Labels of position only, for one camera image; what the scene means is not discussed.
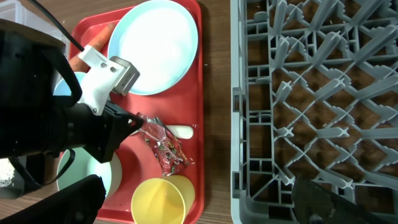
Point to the pile of white rice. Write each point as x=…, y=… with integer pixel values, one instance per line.
x=7, y=171

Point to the grey dishwasher rack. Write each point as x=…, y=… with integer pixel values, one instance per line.
x=313, y=95

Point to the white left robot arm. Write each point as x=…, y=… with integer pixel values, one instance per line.
x=45, y=109

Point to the light blue plate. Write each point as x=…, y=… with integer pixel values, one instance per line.
x=160, y=38

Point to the red candy wrapper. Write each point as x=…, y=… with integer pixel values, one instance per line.
x=165, y=146

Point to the clear plastic bin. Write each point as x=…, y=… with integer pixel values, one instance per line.
x=14, y=11

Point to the red plastic tray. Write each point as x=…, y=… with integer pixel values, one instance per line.
x=181, y=104

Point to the light blue bowl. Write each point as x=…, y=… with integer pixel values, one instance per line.
x=62, y=89

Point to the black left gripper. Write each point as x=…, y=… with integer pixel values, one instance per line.
x=100, y=136

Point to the white plastic spoon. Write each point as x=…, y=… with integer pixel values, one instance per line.
x=183, y=131

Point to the orange carrot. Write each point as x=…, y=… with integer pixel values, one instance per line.
x=97, y=42

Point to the pale green bowl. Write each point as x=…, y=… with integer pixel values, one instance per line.
x=84, y=165

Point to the yellow plastic cup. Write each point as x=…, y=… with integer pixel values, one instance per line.
x=163, y=200

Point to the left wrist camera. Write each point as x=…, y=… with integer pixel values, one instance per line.
x=106, y=75

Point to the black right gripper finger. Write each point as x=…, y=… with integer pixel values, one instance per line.
x=316, y=204

